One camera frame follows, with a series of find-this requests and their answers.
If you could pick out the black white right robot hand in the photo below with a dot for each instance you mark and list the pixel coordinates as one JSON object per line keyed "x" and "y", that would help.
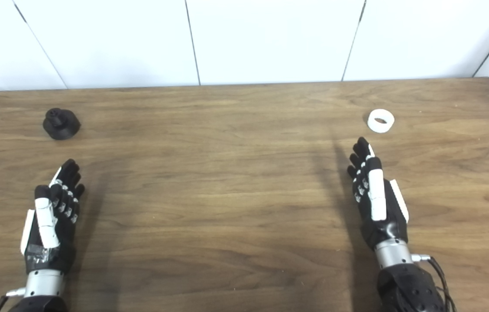
{"x": 378, "y": 195}

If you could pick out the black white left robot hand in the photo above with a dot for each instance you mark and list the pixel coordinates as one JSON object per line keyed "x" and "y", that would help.
{"x": 49, "y": 255}

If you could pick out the round black plastic part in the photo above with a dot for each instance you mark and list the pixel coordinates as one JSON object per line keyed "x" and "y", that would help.
{"x": 61, "y": 126}

